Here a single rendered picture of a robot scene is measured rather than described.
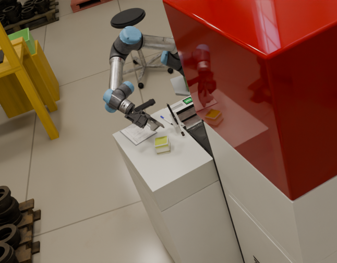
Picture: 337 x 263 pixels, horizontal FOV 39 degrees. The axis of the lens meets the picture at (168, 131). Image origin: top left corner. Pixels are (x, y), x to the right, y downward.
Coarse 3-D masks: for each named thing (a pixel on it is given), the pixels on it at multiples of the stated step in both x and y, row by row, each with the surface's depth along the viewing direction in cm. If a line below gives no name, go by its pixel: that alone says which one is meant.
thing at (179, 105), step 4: (180, 100) 292; (172, 104) 291; (176, 104) 290; (180, 104) 289; (184, 104) 287; (188, 104) 286; (172, 108) 288; (176, 108) 287; (180, 108) 285; (168, 112) 285
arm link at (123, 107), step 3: (126, 99) 252; (123, 102) 250; (126, 102) 250; (129, 102) 250; (132, 102) 252; (120, 105) 250; (123, 105) 249; (126, 105) 249; (129, 105) 250; (120, 108) 250; (123, 108) 249; (126, 108) 249; (120, 111) 252; (123, 111) 250
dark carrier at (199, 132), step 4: (196, 128) 275; (200, 128) 274; (192, 132) 273; (196, 132) 273; (200, 132) 271; (204, 132) 270; (196, 136) 269; (200, 136) 268; (204, 136) 267; (200, 140) 265; (204, 140) 264; (204, 144) 262; (208, 144) 261; (208, 148) 258
